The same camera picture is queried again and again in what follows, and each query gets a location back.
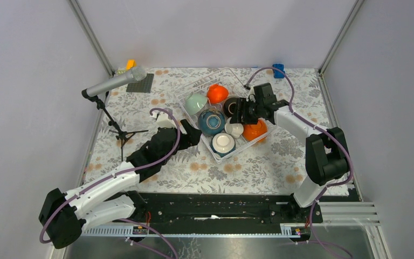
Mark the orange bowl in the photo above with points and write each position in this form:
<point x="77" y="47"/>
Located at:
<point x="254" y="131"/>
<point x="217" y="93"/>

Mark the black bowl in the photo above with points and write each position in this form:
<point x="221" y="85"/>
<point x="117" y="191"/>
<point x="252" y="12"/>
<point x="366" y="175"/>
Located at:
<point x="229" y="106"/>

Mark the mint green bowl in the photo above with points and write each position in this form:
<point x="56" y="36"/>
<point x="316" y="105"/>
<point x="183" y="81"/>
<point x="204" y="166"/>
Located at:
<point x="194" y="103"/>

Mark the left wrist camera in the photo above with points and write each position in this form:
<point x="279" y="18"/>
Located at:
<point x="163" y="119"/>

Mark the silver microphone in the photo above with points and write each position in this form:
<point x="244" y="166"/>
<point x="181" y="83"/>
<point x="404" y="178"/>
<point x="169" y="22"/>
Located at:
<point x="133" y="75"/>

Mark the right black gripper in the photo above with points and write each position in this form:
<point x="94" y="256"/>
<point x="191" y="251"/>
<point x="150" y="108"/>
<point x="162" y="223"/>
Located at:
<point x="242" y="106"/>

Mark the teal and white bowl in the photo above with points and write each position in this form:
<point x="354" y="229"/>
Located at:
<point x="222" y="144"/>

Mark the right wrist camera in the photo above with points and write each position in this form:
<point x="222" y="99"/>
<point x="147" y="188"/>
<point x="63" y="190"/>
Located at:
<point x="251" y="93"/>

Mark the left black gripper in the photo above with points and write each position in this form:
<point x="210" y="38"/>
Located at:
<point x="192" y="138"/>

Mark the small white floral bowl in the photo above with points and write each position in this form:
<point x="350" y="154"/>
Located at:
<point x="235" y="130"/>

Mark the blue glazed bowl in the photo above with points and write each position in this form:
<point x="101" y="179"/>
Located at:
<point x="211" y="122"/>

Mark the white wire dish rack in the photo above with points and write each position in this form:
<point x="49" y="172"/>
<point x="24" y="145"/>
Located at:
<point x="209" y="103"/>

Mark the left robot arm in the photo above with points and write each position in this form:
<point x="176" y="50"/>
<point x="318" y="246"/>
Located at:
<point x="65" y="216"/>

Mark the grey building baseplate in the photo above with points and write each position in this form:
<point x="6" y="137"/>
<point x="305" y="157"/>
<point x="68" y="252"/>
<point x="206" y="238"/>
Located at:
<point x="143" y="86"/>

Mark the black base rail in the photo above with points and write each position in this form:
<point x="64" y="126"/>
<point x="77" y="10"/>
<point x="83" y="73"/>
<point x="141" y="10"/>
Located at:
<point x="221" y="213"/>

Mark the yellow building block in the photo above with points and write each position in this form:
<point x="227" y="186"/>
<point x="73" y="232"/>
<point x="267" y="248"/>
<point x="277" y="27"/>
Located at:
<point x="131" y="63"/>

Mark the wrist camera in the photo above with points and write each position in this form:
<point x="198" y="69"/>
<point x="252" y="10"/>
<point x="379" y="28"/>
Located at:
<point x="163" y="119"/>
<point x="251" y="93"/>

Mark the blue building block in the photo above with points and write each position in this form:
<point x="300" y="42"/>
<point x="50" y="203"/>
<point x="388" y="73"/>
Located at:
<point x="278" y="71"/>

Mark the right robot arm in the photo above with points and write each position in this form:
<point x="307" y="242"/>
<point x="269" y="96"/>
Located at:
<point x="327" y="158"/>

